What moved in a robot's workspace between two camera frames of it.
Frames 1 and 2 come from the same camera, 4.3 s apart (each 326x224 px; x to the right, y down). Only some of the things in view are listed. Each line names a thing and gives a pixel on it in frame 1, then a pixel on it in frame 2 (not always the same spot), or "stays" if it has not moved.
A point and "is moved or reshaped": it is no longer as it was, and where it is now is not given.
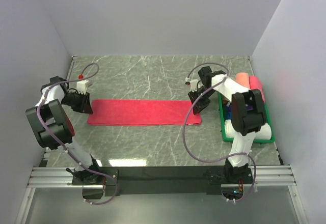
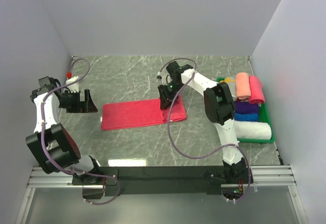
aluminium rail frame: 264,176 stays
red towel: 142,112 is moved or reshaped
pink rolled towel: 255,83 stays
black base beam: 146,180 stays
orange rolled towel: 242,78 stays
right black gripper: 199,105 → 166,100
